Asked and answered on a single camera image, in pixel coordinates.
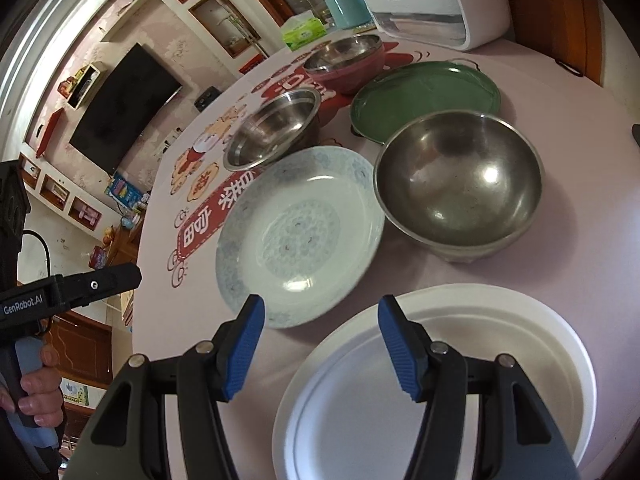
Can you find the teal kitchen appliance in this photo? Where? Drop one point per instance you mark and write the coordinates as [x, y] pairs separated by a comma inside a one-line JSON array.
[[347, 7]]

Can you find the brown wooden door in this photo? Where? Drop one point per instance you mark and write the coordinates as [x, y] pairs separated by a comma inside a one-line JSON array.
[[82, 350]]

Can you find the person's left hand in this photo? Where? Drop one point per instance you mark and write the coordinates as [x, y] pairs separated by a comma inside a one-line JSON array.
[[42, 390]]

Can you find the flat-bottomed steel bowl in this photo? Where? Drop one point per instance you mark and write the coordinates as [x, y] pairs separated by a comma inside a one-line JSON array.
[[272, 130]]

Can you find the white shallow plate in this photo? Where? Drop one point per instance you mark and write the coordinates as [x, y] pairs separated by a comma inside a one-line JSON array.
[[350, 425]]

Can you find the green plate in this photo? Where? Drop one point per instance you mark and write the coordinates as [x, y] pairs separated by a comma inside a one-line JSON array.
[[415, 97]]

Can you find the small black speaker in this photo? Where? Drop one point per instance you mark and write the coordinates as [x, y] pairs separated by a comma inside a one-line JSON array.
[[206, 99]]

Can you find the white patterned porcelain plate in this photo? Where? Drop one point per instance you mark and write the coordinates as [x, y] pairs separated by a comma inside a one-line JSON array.
[[300, 230]]

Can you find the red wall hanging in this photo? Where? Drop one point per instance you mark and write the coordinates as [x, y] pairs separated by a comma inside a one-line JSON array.
[[50, 132]]

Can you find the white dish cabinet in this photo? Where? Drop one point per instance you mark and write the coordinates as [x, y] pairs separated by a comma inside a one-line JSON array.
[[450, 5]]

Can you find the pink steel-lined bowl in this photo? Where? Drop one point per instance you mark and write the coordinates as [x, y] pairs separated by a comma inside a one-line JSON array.
[[345, 55]]

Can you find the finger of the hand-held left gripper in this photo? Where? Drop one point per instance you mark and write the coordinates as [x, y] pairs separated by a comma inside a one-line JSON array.
[[100, 282]]

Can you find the printed pink tablecloth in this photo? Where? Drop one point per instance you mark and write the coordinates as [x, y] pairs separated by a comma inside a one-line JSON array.
[[575, 240]]

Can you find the blue printed box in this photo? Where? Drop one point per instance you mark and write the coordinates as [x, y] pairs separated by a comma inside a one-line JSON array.
[[125, 190]]

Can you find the white deep plate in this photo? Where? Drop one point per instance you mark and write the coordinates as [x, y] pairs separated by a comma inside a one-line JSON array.
[[540, 360]]

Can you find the green tissue pack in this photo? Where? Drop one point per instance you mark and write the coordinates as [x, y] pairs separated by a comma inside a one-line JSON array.
[[302, 32]]

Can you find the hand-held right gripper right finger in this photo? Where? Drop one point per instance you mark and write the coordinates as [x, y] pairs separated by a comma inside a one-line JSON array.
[[397, 345]]

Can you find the wooden television cabinet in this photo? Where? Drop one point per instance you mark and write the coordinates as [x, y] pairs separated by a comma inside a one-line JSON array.
[[127, 250]]

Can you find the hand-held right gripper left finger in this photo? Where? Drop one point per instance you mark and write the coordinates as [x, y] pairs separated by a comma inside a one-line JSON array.
[[245, 350]]

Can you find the black flat television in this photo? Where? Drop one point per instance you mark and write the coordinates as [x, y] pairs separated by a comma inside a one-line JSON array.
[[125, 110]]

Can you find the large round steel bowl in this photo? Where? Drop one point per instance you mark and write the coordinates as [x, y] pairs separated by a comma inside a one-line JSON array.
[[460, 185]]

